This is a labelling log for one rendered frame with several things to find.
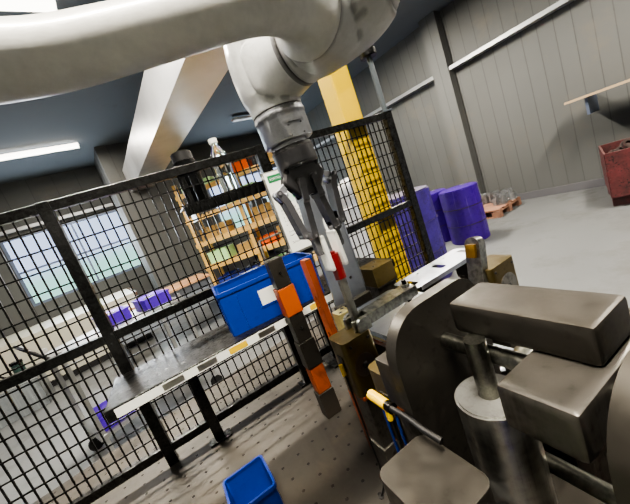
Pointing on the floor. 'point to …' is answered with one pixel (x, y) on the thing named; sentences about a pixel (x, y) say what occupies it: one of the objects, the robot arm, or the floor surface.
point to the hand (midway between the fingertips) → (331, 250)
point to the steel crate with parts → (627, 169)
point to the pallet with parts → (499, 202)
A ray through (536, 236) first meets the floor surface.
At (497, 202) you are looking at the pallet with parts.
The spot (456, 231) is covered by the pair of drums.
